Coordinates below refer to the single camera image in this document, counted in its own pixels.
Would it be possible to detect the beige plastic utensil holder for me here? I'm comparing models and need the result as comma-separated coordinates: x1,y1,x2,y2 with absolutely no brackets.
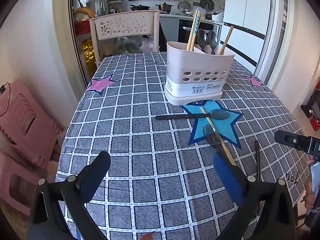
164,41,234,106

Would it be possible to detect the blue patterned wooden chopstick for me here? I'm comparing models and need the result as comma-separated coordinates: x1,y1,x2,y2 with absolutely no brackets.
190,11,202,51

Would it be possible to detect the plain wooden chopstick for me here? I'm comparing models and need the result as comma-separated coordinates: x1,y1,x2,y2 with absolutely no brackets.
219,25,234,55

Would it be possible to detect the person's right hand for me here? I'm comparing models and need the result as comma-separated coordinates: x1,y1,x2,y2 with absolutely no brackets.
303,179,315,209

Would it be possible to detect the grey checked star tablecloth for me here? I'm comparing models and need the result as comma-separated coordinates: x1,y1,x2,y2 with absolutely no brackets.
56,53,310,239

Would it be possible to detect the pink plastic stool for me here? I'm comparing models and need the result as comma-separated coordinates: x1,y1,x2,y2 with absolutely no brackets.
1,79,62,215

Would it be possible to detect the red dish basin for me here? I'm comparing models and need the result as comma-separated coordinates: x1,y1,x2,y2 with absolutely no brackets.
74,20,91,36

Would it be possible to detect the white refrigerator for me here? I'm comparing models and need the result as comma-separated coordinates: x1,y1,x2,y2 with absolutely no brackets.
220,0,271,72

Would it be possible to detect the beige flower-cutout storage cart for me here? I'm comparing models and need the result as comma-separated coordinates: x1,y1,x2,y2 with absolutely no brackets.
89,10,160,66

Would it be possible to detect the white rice cooker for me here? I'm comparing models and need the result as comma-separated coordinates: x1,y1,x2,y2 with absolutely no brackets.
212,11,223,23

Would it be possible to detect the black built-in oven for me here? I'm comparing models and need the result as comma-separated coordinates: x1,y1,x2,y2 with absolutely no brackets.
177,18,222,46

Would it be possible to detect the black wok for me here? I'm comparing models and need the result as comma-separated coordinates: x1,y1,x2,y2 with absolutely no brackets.
130,4,150,11

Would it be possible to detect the bronze stock pot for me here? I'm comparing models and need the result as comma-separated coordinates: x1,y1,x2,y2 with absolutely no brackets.
156,2,173,14

